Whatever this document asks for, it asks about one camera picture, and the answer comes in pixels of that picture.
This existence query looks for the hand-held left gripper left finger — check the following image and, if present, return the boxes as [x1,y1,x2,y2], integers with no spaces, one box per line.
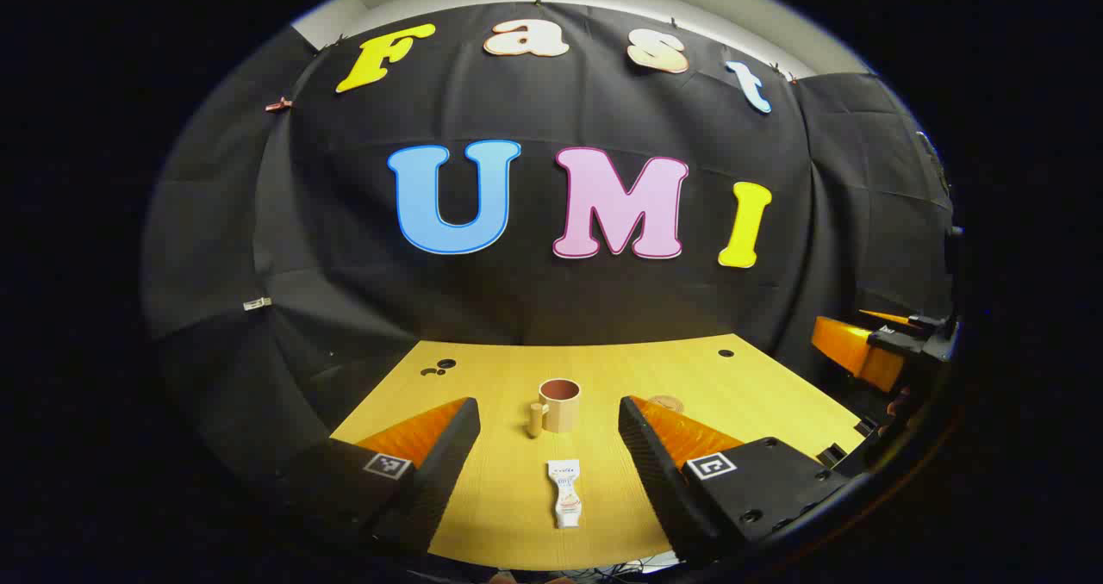
[250,397,481,559]

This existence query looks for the white toothpaste tube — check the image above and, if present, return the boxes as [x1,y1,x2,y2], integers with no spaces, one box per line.
[546,459,583,530]

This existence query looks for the black backdrop cloth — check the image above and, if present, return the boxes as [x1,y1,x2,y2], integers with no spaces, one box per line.
[142,3,957,490]

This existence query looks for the wooden desktop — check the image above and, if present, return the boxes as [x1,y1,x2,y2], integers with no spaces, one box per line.
[330,334,867,572]

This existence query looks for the beige cup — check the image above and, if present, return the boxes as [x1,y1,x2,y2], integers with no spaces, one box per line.
[527,378,582,438]

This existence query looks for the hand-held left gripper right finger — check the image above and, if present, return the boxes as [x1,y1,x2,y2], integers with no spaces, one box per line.
[618,395,863,568]

